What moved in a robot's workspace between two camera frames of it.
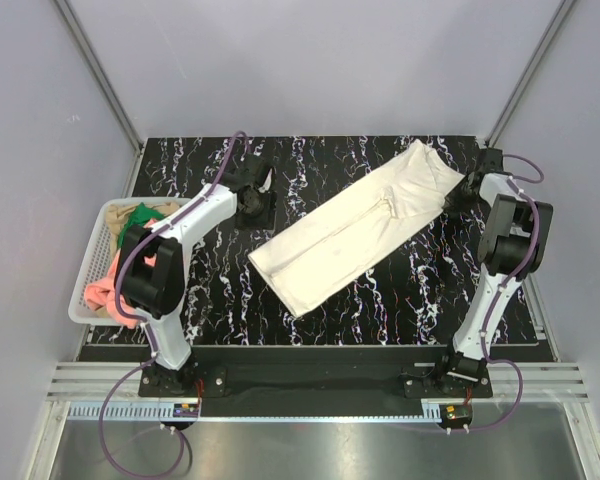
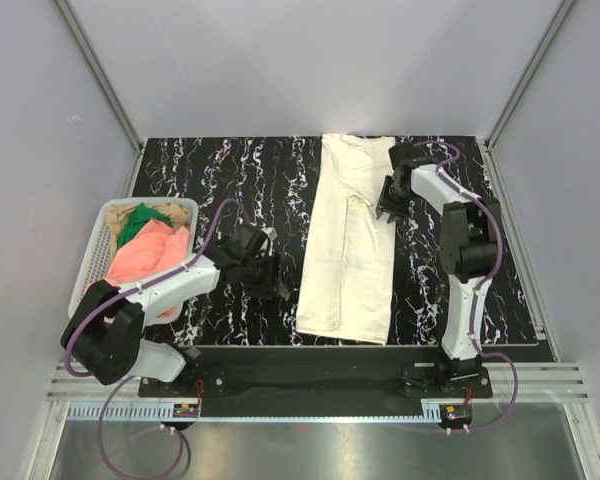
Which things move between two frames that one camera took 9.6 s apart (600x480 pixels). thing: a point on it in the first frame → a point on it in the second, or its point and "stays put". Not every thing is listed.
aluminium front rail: x=101 y=382 stays put
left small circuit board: x=188 y=410 stays put
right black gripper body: x=459 y=199 → x=393 y=200
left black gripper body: x=262 y=214 → x=262 y=276
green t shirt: x=139 y=217 stays put
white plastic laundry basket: x=97 y=260 stays put
